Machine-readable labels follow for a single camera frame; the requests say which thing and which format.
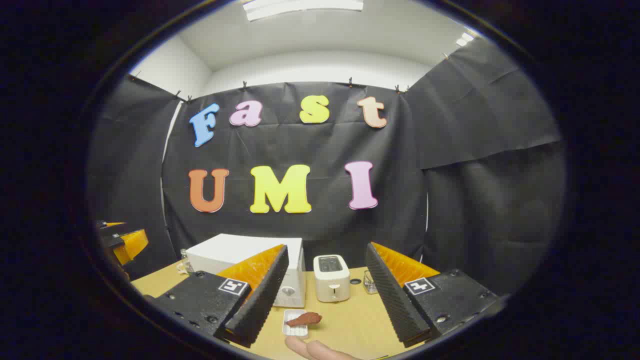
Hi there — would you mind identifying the long ceiling light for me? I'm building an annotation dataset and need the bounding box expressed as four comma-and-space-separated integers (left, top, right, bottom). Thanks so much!
242, 0, 365, 22

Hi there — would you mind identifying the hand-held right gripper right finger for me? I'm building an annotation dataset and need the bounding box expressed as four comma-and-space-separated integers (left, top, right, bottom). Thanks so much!
365, 242, 501, 348

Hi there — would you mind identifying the white toaster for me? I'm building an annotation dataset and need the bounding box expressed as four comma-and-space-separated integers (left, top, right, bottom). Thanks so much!
313, 254, 351, 303

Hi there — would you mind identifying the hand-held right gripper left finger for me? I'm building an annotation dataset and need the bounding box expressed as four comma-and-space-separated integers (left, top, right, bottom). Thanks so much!
145, 244, 290, 348

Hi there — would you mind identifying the white rectangular tray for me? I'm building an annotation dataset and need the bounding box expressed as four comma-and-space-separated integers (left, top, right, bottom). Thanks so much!
282, 309, 310, 337

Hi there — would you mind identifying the white microwave oven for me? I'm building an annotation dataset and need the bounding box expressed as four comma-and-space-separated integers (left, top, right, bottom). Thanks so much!
185, 233, 307, 308

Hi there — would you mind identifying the black backdrop cloth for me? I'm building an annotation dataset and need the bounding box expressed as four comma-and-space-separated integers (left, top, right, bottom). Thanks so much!
87, 37, 566, 296

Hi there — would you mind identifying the brown chicken drumstick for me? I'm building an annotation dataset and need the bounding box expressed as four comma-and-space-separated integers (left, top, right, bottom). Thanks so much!
286, 312, 323, 328

